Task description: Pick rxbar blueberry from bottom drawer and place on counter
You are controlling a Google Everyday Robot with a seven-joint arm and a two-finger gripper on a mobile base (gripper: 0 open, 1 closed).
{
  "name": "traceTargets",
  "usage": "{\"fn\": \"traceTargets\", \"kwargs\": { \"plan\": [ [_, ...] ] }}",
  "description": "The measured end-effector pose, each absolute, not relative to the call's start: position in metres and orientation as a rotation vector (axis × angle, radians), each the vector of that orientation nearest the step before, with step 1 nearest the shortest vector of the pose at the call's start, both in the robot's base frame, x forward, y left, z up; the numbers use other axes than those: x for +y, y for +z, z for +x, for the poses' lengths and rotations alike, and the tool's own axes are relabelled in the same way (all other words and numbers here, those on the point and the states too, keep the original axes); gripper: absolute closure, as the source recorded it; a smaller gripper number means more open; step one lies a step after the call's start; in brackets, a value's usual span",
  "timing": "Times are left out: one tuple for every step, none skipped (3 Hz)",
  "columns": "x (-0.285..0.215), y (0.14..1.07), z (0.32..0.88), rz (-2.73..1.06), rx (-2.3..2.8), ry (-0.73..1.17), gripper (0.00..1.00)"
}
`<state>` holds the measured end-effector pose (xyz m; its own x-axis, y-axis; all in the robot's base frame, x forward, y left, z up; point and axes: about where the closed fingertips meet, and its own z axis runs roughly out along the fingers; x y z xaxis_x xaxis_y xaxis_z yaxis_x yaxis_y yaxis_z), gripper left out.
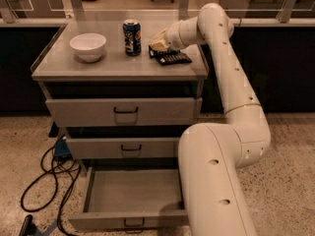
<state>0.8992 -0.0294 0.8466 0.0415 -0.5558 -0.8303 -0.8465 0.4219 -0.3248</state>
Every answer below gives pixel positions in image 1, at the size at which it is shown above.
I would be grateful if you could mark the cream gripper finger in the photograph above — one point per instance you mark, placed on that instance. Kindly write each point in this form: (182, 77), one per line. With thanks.
(159, 36)
(159, 47)

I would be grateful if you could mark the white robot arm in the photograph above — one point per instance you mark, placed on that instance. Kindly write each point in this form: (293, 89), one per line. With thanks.
(210, 153)

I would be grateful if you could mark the grey top drawer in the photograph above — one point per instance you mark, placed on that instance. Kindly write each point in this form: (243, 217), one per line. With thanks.
(124, 111)

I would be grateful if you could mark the grey drawer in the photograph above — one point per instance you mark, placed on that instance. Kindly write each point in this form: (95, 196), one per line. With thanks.
(130, 199)
(124, 111)
(123, 148)

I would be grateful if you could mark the grey drawer cabinet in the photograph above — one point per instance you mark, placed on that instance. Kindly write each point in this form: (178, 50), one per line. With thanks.
(62, 75)

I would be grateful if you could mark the grey middle drawer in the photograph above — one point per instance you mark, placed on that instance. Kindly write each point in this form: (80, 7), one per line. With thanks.
(123, 148)

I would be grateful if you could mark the dark counter cabinet right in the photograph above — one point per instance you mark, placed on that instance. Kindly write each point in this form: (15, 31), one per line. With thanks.
(279, 64)

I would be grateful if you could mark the dark counter cabinet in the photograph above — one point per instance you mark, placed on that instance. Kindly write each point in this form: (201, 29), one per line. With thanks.
(20, 48)
(279, 64)

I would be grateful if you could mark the dark counter cabinet left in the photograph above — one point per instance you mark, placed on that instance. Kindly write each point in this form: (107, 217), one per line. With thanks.
(20, 48)

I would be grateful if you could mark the grey bottom drawer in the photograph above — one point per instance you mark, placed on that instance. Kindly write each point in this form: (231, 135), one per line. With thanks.
(130, 199)

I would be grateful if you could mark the blue pepsi can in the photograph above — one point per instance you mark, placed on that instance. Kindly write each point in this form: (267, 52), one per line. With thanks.
(132, 37)

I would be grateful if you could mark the white ceramic bowl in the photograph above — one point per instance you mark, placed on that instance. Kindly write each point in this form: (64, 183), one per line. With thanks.
(89, 47)

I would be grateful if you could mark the background desk right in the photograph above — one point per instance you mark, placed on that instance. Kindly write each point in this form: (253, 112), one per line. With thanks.
(266, 8)

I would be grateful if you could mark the background desk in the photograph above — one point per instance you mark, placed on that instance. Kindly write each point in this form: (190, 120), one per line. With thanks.
(266, 8)
(37, 8)

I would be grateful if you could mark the blue power box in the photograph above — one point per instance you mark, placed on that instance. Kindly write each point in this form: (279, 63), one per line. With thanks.
(61, 149)

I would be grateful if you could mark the background desk left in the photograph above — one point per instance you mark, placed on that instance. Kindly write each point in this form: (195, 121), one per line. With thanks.
(37, 8)

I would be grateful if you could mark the black object on floor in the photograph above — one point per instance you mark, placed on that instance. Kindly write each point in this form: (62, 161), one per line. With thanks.
(28, 227)

